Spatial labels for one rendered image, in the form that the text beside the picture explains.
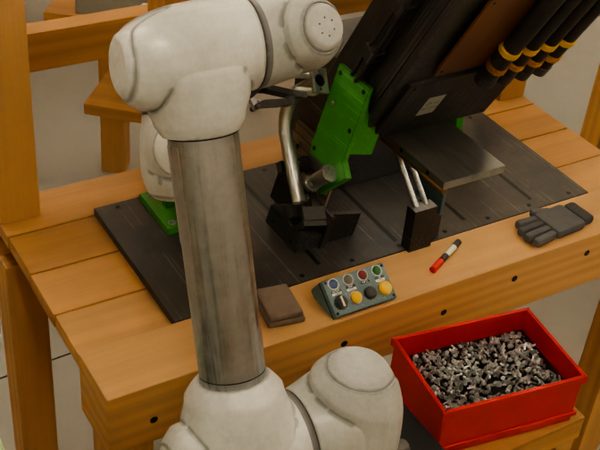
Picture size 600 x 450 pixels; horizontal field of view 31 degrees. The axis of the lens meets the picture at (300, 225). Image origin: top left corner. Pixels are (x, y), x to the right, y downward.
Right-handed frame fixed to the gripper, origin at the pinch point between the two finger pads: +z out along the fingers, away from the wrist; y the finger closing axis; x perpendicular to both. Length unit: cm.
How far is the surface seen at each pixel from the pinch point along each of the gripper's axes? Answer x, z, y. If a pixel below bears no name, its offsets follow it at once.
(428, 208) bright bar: -5.1, 24.6, -28.0
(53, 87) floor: 243, 54, 77
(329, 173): 0.6, 3.8, -19.2
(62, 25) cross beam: 29, -39, 19
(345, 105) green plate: -5.2, 5.9, -6.2
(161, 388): 6, -38, -59
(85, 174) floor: 196, 43, 28
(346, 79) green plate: -6.7, 5.8, -1.1
